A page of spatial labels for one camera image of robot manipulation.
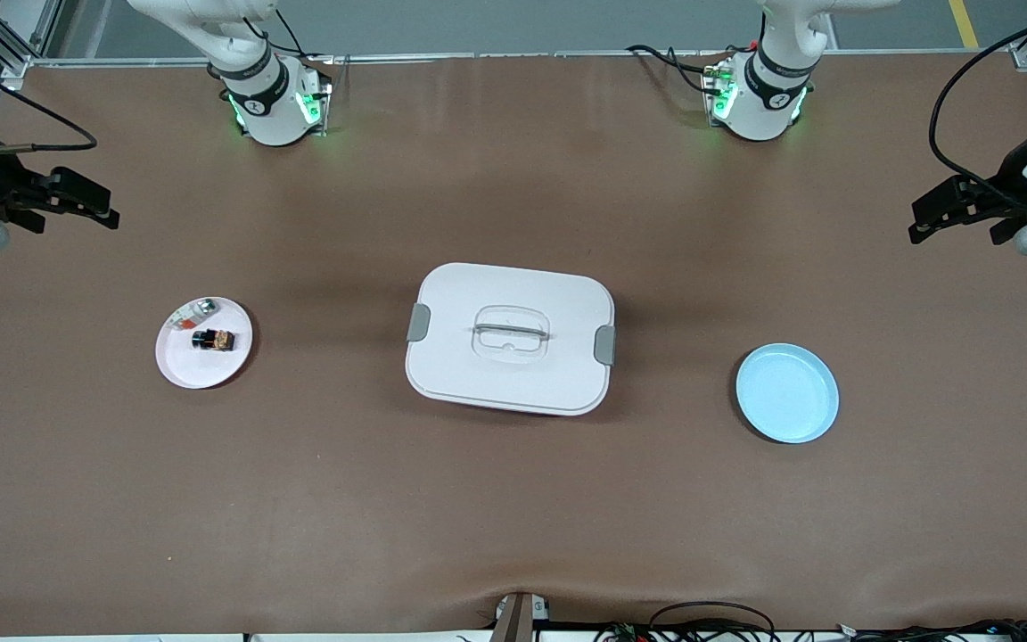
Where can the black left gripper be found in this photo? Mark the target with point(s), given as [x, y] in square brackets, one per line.
[1000, 201]

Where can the orange and black switch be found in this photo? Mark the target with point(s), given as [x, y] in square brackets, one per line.
[213, 340]

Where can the pink round plate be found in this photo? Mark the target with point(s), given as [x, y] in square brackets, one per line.
[206, 370]

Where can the light blue round plate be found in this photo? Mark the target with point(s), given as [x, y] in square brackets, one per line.
[785, 392]

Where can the white lidded storage box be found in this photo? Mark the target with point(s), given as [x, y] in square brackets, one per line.
[478, 374]

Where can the brown table mat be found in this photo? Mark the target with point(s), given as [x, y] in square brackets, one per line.
[513, 499]

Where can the red and clear switch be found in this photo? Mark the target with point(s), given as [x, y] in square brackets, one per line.
[193, 315]

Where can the silver table edge rail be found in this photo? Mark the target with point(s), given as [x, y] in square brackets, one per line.
[513, 53]

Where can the brown camera mount post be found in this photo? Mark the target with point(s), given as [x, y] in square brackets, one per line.
[518, 620]

